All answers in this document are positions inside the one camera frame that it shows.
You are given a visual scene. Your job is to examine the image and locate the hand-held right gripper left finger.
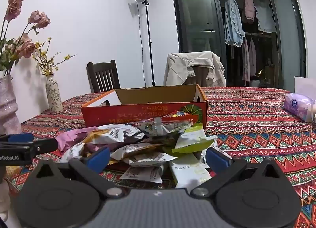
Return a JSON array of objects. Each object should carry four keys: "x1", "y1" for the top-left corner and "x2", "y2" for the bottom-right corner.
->
[{"x1": 30, "y1": 146, "x2": 126, "y2": 199}]

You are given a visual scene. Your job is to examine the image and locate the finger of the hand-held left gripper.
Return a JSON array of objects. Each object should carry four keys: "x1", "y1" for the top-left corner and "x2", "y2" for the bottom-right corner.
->
[
  {"x1": 0, "y1": 139, "x2": 59, "y2": 155},
  {"x1": 0, "y1": 133, "x2": 34, "y2": 144}
]

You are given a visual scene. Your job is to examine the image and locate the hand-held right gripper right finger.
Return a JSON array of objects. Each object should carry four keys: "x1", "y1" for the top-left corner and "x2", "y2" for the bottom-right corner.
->
[{"x1": 190, "y1": 147, "x2": 284, "y2": 200}]

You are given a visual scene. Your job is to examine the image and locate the pile of snack packets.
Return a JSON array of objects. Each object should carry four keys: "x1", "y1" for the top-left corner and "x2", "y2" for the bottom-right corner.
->
[{"x1": 55, "y1": 111, "x2": 232, "y2": 190}]

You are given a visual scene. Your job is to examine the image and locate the orange cardboard box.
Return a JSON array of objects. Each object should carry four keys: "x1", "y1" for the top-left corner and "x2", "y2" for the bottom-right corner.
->
[{"x1": 81, "y1": 84, "x2": 208, "y2": 130}]

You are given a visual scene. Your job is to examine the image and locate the floral white vase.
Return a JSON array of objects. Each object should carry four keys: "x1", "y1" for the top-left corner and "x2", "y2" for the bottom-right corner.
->
[{"x1": 46, "y1": 74, "x2": 63, "y2": 112}]

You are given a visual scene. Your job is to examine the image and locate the yellow flower branches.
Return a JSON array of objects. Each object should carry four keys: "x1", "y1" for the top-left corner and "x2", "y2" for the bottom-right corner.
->
[{"x1": 32, "y1": 37, "x2": 78, "y2": 77}]

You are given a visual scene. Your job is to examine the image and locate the dark wooden chair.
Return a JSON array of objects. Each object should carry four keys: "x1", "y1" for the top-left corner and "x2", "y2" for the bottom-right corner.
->
[{"x1": 86, "y1": 60, "x2": 121, "y2": 93}]

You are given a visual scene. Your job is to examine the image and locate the wooden chair under jacket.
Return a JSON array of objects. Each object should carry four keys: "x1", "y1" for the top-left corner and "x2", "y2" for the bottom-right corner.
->
[{"x1": 191, "y1": 66, "x2": 210, "y2": 88}]

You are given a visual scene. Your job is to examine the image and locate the purple tissue pack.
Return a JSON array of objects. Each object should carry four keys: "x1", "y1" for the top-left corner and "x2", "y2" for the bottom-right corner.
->
[{"x1": 283, "y1": 93, "x2": 316, "y2": 123}]

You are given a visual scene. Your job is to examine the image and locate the beige jacket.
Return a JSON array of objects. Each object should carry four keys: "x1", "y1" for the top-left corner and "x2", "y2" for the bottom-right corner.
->
[{"x1": 163, "y1": 52, "x2": 226, "y2": 88}]

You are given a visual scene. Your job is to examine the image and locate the long pink hanging garment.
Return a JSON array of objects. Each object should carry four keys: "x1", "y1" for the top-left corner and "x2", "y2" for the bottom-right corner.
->
[
  {"x1": 249, "y1": 39, "x2": 257, "y2": 78},
  {"x1": 241, "y1": 38, "x2": 250, "y2": 82}
]

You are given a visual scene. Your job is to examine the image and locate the white box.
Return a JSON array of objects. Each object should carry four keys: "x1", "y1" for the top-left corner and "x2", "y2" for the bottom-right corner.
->
[{"x1": 294, "y1": 76, "x2": 316, "y2": 94}]

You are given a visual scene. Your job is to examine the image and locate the blue denim shirt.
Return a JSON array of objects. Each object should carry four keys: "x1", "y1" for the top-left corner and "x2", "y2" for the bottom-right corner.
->
[{"x1": 224, "y1": 0, "x2": 245, "y2": 47}]

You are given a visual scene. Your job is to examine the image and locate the sliding glass door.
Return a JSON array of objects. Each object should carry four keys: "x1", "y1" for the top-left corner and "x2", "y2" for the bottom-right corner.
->
[{"x1": 170, "y1": 0, "x2": 307, "y2": 93}]

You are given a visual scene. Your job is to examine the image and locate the light blue hanging garment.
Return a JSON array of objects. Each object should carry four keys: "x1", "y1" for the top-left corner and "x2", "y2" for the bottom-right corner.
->
[{"x1": 254, "y1": 1, "x2": 276, "y2": 33}]

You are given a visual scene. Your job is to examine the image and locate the pink hanging jacket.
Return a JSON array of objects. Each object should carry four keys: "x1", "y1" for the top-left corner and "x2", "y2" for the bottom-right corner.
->
[{"x1": 243, "y1": 0, "x2": 255, "y2": 25}]

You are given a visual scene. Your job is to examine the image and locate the black light cable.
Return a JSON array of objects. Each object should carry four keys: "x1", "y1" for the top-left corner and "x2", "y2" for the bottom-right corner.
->
[{"x1": 137, "y1": 2, "x2": 145, "y2": 88}]

